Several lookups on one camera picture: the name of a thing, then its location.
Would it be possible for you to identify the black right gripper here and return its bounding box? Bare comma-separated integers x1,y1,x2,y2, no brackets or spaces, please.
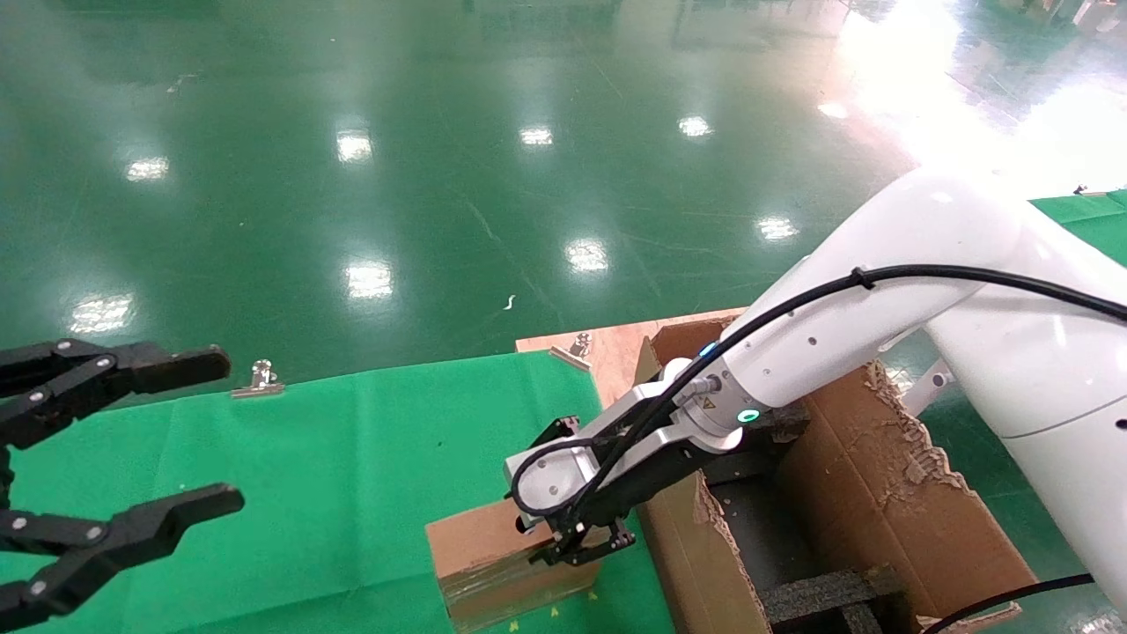
527,414,748,566

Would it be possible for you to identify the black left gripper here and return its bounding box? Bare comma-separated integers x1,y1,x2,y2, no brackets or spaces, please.
0,339,247,631

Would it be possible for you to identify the small cardboard box with hole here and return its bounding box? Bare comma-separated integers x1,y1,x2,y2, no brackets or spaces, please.
425,498,617,633

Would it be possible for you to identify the dark grey carton bottom liner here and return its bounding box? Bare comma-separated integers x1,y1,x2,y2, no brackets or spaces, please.
709,480,820,608

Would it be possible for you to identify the large open cardboard carton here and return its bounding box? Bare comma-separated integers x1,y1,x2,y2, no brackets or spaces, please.
634,315,1042,634

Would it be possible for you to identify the green tablecloth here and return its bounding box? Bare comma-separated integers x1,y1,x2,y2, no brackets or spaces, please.
1030,189,1127,265
0,352,679,634

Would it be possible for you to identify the black foam insert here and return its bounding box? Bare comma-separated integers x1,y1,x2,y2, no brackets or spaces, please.
748,402,811,446
759,568,903,634

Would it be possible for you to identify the white metal table leg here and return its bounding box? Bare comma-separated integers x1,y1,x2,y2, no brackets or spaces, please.
902,361,957,417

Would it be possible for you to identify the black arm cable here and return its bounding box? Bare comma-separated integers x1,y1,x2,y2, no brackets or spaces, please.
511,264,1127,529

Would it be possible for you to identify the black hanging cable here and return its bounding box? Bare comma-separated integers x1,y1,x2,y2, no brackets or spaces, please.
920,574,1094,634

